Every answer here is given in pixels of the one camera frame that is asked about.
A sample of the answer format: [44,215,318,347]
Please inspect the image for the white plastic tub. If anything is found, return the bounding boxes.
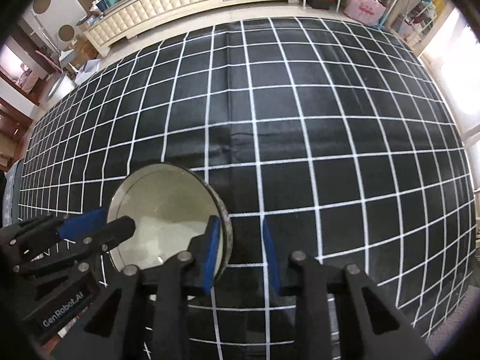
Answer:
[44,70,76,104]

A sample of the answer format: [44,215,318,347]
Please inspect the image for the white cabinet round brown marks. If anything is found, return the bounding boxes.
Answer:
[22,0,89,51]

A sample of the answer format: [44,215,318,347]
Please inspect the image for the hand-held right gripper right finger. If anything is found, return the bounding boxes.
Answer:
[262,218,432,360]

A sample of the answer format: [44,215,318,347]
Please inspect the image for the cream tufted sideboard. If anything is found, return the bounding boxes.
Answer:
[82,0,301,57]

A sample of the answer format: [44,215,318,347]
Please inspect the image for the black white checked tablecloth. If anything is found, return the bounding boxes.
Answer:
[17,17,477,360]

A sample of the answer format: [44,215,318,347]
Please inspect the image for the grey covered chair crown print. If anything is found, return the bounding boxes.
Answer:
[0,161,23,229]

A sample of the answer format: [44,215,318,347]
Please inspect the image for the pink bag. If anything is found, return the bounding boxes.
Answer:
[344,0,387,27]

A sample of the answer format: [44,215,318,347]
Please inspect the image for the white bowl grey pattern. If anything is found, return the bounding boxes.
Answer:
[107,162,234,301]

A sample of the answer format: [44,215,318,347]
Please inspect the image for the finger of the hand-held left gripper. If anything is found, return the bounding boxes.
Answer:
[12,216,136,277]
[0,207,109,260]

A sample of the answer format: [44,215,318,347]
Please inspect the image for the mop with cyan head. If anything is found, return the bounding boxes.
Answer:
[377,0,409,31]

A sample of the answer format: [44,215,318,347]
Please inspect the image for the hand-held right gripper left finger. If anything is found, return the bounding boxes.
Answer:
[52,215,223,360]

